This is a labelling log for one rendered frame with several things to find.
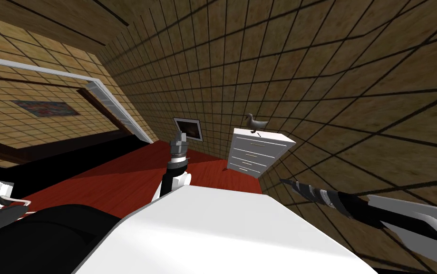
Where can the white chest of drawers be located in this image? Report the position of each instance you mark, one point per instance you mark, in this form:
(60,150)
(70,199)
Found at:
(258,154)

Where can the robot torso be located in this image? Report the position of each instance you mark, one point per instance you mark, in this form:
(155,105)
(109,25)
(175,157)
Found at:
(218,236)

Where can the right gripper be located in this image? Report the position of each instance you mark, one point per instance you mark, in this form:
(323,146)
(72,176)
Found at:
(305,190)

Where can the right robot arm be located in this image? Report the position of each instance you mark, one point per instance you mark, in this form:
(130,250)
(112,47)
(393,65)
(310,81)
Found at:
(378,215)

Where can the white framed dark picture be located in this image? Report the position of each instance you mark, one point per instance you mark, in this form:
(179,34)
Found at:
(189,129)

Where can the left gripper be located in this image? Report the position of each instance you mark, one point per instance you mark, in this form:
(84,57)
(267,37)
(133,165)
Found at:
(179,144)

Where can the grey bird figurine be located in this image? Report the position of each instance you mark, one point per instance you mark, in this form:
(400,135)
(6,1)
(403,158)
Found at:
(257,123)

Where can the colourful wall picture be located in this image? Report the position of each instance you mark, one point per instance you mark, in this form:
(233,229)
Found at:
(47,108)

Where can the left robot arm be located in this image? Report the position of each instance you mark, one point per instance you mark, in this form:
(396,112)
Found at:
(35,243)

